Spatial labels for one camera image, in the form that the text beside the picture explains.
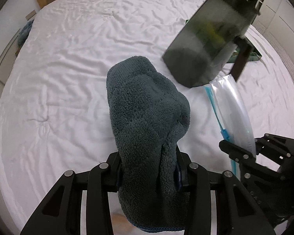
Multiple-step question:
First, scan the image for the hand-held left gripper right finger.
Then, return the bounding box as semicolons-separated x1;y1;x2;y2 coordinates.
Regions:
176;149;277;235

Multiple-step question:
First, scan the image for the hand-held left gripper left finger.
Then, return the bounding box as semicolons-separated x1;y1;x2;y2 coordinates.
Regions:
20;152;123;235

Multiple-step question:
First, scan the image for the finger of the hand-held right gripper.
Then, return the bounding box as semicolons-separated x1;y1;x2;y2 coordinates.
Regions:
219;139;258;167
253;133;294;167

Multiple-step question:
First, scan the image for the dark teal fleece towel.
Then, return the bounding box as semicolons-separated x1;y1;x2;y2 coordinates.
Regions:
106;56;191;234

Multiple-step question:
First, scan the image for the green box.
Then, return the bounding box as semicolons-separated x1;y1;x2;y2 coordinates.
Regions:
185;19;262;64

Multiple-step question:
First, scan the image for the white bed sheet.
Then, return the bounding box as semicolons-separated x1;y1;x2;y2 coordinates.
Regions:
0;0;294;235

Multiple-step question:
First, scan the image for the dark blurred box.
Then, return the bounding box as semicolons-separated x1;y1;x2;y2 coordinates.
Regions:
162;0;261;89

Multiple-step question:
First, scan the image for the blue cloth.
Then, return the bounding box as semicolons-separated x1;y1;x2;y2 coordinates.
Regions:
18;20;35;47

